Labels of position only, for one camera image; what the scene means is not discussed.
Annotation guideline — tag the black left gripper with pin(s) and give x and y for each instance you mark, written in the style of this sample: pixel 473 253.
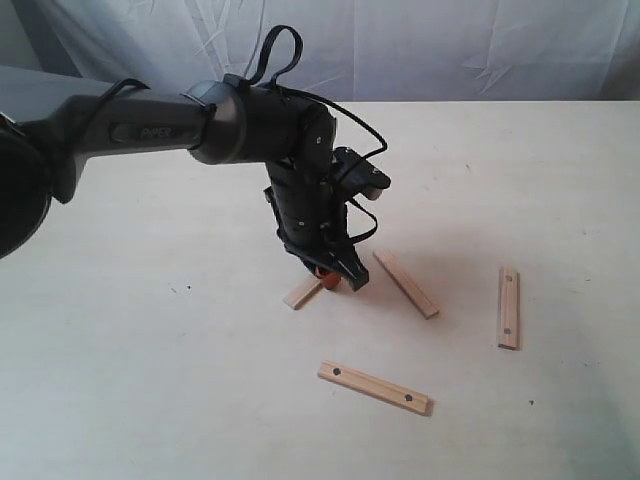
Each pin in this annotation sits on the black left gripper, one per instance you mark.
pixel 312 226

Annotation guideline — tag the plain wood strip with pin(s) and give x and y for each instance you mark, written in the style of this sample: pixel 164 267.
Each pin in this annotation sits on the plain wood strip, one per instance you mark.
pixel 406 283
pixel 297 298

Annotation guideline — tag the wood strip with holes bottom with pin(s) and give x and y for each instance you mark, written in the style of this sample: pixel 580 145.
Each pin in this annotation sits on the wood strip with holes bottom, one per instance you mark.
pixel 383 390

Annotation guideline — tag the wood strip with holes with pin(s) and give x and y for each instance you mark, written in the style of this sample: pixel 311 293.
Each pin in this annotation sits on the wood strip with holes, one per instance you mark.
pixel 508 332
pixel 383 390

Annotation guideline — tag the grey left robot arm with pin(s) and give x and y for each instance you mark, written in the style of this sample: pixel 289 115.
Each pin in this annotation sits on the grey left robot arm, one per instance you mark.
pixel 50 128

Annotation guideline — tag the white wrinkled backdrop cloth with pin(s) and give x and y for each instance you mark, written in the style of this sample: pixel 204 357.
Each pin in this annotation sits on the white wrinkled backdrop cloth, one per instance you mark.
pixel 353 50

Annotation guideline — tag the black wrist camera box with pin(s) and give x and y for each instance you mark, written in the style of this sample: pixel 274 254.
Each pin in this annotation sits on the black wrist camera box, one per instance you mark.
pixel 352 175

